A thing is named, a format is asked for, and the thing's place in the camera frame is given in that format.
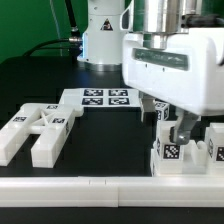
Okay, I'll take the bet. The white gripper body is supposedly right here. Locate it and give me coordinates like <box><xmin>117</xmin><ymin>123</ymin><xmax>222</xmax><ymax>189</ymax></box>
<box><xmin>123</xmin><ymin>28</ymin><xmax>224</xmax><ymax>116</ymax></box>

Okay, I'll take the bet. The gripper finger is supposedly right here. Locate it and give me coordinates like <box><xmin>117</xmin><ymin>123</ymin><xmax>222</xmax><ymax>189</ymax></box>
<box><xmin>139</xmin><ymin>92</ymin><xmax>156</xmax><ymax>122</ymax></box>
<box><xmin>169</xmin><ymin>108</ymin><xmax>199</xmax><ymax>145</ymax></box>

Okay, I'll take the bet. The white chair seat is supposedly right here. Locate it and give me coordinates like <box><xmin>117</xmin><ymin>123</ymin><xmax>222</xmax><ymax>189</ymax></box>
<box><xmin>150</xmin><ymin>140</ymin><xmax>224</xmax><ymax>177</ymax></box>

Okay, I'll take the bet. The white chair back frame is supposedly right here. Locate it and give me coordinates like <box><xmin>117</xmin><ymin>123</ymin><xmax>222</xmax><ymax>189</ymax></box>
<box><xmin>0</xmin><ymin>103</ymin><xmax>84</xmax><ymax>168</ymax></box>

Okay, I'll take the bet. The white marker base plate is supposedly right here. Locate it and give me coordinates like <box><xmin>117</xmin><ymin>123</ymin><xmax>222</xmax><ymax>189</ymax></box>
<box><xmin>59</xmin><ymin>88</ymin><xmax>140</xmax><ymax>107</ymax></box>

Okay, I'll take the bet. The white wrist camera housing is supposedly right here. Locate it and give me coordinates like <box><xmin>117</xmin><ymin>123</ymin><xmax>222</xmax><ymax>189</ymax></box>
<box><xmin>120</xmin><ymin>0</ymin><xmax>134</xmax><ymax>32</ymax></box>

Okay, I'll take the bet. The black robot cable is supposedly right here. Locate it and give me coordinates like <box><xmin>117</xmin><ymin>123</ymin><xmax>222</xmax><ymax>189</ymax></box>
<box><xmin>21</xmin><ymin>0</ymin><xmax>84</xmax><ymax>58</ymax></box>

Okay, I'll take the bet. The white front fence rail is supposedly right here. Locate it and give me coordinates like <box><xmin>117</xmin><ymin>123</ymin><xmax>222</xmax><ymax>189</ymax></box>
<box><xmin>0</xmin><ymin>177</ymin><xmax>224</xmax><ymax>207</ymax></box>

